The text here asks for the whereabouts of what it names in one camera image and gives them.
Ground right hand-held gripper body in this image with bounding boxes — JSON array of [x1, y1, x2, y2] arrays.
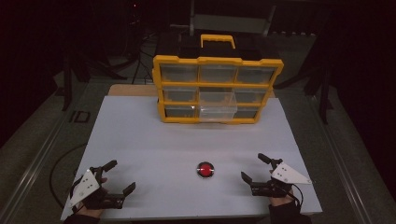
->
[[250, 158, 313, 199]]

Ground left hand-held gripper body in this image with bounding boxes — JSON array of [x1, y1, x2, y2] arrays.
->
[[68, 166, 126, 210]]

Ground person's right hand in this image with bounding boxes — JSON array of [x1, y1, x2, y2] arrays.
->
[[268, 169, 295, 207]]

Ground person's left hand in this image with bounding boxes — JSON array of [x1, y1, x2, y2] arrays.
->
[[77, 176, 109, 219]]

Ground round red push button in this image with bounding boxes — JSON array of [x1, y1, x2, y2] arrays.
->
[[195, 161, 216, 180]]

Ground black floor socket plate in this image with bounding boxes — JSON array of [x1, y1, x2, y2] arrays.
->
[[68, 109, 92, 124]]

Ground clear plastic drawer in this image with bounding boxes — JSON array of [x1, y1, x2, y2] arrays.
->
[[198, 91, 238, 122]]

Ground wooden board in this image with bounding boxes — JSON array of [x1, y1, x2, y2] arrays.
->
[[106, 83, 276, 99]]

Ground yellow drawer organizer cabinet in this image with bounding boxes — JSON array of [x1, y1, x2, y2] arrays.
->
[[151, 34, 285, 126]]

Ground black stand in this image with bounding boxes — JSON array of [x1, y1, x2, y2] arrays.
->
[[61, 46, 129, 112], [274, 46, 335, 126]]

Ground black tripod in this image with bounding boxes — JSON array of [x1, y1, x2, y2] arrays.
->
[[130, 31, 158, 86]]

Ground black cable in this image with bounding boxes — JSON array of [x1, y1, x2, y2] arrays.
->
[[49, 142, 89, 210], [290, 182, 304, 209]]

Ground metal floor rail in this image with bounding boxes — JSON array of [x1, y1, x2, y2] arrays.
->
[[0, 82, 90, 224], [307, 90, 375, 224]]

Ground grey metal frame stand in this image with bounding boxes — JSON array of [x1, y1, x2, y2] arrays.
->
[[169, 0, 277, 38]]

